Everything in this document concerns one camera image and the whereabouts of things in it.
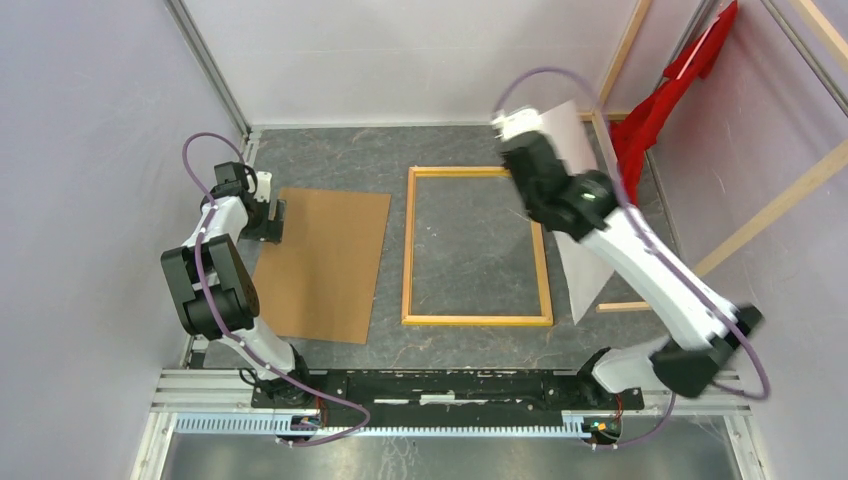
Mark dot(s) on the red cloth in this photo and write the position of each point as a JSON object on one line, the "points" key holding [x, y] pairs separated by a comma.
{"points": [[639, 131]]}

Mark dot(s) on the aluminium rail frame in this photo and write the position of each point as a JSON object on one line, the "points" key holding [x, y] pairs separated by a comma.
{"points": [[712, 438]]}

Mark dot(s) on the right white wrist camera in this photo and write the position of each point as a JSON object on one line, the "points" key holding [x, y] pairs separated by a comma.
{"points": [[510, 125]]}

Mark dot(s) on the brown cardboard backing board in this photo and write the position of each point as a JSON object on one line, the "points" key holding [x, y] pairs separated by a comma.
{"points": [[319, 282]]}

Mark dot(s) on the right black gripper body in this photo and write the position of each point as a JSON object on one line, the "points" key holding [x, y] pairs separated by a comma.
{"points": [[529, 204]]}

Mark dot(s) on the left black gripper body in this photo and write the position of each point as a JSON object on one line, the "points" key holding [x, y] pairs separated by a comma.
{"points": [[261, 228]]}

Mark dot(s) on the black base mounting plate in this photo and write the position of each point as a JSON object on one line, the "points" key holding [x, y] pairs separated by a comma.
{"points": [[455, 398]]}

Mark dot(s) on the light wooden beam structure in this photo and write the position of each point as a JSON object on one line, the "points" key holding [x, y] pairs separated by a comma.
{"points": [[752, 162]]}

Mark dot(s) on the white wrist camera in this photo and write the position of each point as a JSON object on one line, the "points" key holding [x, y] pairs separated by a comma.
{"points": [[510, 125], [263, 188]]}

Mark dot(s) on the yellow wooden picture frame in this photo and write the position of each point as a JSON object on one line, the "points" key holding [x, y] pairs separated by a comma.
{"points": [[470, 258]]}

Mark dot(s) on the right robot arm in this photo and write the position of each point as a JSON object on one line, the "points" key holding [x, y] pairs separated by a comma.
{"points": [[704, 329]]}

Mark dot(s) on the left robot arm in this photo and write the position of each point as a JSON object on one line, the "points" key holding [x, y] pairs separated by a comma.
{"points": [[214, 294]]}

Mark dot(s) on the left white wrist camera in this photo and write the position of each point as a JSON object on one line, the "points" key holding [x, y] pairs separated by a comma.
{"points": [[263, 188]]}

